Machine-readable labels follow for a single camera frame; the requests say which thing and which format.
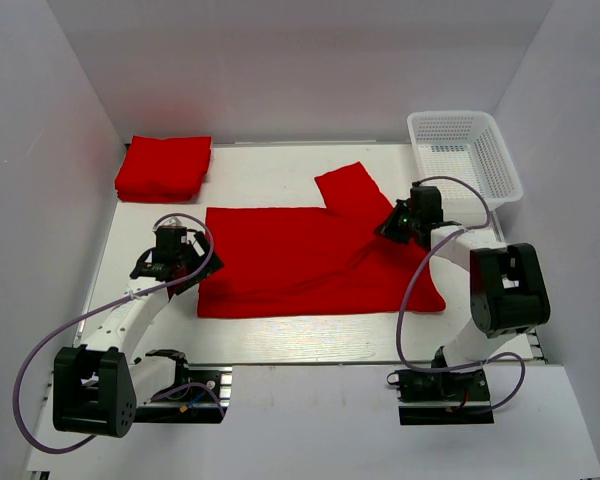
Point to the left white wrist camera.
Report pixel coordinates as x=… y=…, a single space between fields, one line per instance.
x=170 y=221

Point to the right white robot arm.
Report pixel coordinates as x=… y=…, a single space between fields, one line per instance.
x=507 y=292

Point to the white plastic mesh basket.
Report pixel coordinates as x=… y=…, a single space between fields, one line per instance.
x=466 y=145

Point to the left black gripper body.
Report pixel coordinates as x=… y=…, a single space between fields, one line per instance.
x=192 y=260

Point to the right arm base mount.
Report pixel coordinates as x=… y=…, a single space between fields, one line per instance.
x=442 y=399

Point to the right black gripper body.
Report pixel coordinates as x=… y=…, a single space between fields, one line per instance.
x=401 y=224

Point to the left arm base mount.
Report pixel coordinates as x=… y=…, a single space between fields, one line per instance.
x=195 y=395

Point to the red t shirt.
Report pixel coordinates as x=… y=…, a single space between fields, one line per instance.
x=297 y=261

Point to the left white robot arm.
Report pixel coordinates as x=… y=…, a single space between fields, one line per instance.
x=100 y=384

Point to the folded red shirt stack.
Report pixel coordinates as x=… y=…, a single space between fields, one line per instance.
x=170 y=170

